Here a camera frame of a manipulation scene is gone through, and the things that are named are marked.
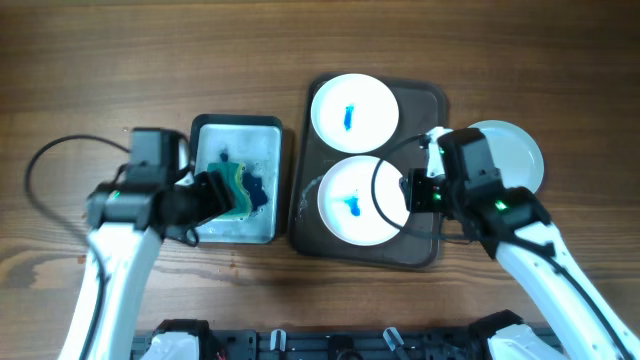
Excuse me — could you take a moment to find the green and yellow sponge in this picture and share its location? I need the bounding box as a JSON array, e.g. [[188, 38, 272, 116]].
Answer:
[[207, 162, 252, 221]]

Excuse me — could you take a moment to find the white plate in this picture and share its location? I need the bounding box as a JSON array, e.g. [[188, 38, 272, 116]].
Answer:
[[471, 120, 545, 193], [310, 73, 399, 154], [317, 155, 409, 246]]

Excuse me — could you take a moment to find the white plate front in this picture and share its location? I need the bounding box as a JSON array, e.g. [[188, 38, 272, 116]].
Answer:
[[471, 120, 545, 193]]

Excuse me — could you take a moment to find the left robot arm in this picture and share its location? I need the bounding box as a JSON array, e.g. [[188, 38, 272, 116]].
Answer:
[[60, 128, 234, 359]]

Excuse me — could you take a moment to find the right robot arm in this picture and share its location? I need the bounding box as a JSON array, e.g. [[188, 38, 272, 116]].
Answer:
[[402, 127, 639, 359]]

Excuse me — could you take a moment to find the dark brown serving tray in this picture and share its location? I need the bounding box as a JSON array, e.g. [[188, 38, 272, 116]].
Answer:
[[288, 73, 448, 271]]

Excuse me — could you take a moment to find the black-rimmed metal wash tray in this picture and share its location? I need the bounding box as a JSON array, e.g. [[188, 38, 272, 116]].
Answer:
[[190, 114, 283, 244]]

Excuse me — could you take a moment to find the white plate top, blue stain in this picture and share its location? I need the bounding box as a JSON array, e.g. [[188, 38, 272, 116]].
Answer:
[[310, 73, 399, 154]]

